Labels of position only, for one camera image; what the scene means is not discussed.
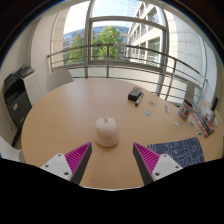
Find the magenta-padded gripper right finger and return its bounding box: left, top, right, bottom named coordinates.
left=132, top=142, right=184, bottom=186

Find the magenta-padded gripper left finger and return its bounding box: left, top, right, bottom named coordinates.
left=40, top=142, right=93, bottom=186

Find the pale pink computer mouse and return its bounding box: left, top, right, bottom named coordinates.
left=93, top=116, right=120, bottom=148

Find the blue patterned mouse pad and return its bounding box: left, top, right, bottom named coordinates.
left=147, top=136, right=206, bottom=169

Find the white chair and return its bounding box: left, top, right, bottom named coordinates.
left=46, top=69, right=74, bottom=93
left=184, top=80, right=196, bottom=104
left=0, top=135, right=26, bottom=164

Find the red and grey magazine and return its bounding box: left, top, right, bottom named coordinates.
left=190, top=109, right=216, bottom=139

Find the mug with red print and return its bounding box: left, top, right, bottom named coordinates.
left=177, top=99, right=194, bottom=121

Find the small printed can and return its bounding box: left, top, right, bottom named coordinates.
left=207, top=111, right=216, bottom=124

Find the blue marker pen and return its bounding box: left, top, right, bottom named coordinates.
left=134, top=92, right=145, bottom=107

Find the black whiteboard eraser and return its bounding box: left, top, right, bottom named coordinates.
left=127, top=86, right=143, bottom=102

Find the black upright device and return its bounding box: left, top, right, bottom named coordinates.
left=210, top=96, right=219, bottom=113

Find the black office printer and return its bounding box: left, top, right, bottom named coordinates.
left=3, top=64, right=44, bottom=148

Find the metal balcony railing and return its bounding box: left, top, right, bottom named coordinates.
left=46, top=43, right=209, bottom=104

